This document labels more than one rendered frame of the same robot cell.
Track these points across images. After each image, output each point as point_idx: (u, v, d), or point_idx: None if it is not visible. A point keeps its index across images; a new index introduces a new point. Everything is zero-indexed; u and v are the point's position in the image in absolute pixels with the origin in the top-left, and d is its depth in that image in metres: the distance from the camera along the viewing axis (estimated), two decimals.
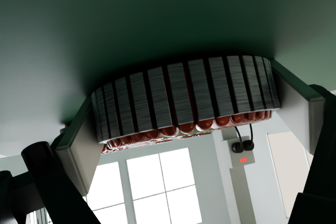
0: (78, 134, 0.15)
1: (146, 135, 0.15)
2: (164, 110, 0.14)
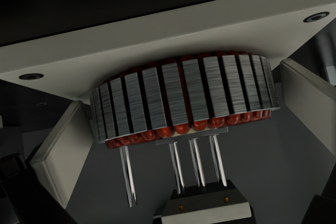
0: (55, 145, 0.15)
1: (141, 136, 0.15)
2: (159, 111, 0.14)
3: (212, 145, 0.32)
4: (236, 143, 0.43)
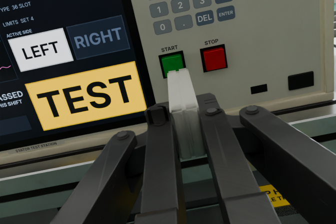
0: (182, 101, 0.17)
1: None
2: None
3: None
4: None
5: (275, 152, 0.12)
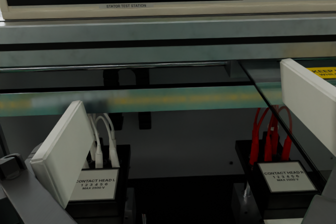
0: (55, 145, 0.15)
1: None
2: None
3: None
4: None
5: None
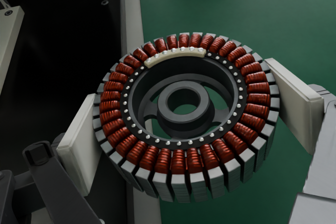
0: (78, 134, 0.15)
1: (233, 155, 0.15)
2: (214, 183, 0.15)
3: None
4: None
5: None
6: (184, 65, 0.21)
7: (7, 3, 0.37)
